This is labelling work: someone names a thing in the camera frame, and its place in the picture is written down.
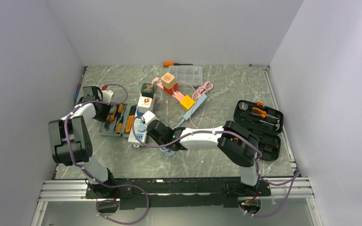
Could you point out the white cube socket adapter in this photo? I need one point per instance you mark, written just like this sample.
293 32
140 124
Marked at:
145 103

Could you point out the orange black screwdriver in tray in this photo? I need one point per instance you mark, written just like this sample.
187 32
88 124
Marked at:
120 126

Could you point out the red cube socket adapter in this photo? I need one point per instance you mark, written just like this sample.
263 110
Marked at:
172 90

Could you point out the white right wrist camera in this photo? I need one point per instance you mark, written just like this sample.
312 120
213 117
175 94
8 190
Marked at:
148 121

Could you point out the clear plastic organizer box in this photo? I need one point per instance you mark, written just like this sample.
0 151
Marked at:
187 73

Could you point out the pink power strip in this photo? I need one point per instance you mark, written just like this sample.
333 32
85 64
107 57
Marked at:
177 95

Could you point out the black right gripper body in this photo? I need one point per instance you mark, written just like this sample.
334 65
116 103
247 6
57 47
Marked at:
159 141

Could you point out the green cube socket adapter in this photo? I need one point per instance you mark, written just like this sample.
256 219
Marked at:
148 90

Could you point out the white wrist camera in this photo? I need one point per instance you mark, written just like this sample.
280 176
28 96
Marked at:
107 95
148 121

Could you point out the white power strip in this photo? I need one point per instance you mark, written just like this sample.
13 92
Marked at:
140 132

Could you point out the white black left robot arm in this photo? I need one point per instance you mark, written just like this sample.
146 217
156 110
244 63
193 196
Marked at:
69 139

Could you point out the grey plastic tool tray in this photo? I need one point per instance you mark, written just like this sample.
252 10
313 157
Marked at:
112 129

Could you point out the light blue power strip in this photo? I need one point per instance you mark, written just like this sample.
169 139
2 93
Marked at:
197 104

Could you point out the yellow cube socket adapter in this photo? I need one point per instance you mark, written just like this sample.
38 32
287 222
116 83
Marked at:
187 102

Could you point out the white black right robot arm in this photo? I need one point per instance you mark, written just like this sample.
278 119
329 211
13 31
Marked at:
235 141

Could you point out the orange black pliers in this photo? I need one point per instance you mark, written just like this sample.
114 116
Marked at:
112 117

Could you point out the orange screwdriver at wall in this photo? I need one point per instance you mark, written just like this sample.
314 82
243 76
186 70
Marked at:
168 64

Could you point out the black tool case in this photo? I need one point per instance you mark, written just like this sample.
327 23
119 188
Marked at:
264 122

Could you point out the blue cube socket adapter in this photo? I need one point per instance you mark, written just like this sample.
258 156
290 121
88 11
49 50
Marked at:
142 113

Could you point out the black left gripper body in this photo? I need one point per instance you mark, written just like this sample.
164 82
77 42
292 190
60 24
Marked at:
102 114

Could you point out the black aluminium base frame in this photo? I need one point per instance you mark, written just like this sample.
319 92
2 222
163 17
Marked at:
134 193

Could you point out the blue red pen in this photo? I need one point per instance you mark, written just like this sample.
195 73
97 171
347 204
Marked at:
78 89

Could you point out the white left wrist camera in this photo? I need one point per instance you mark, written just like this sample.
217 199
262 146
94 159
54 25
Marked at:
107 95

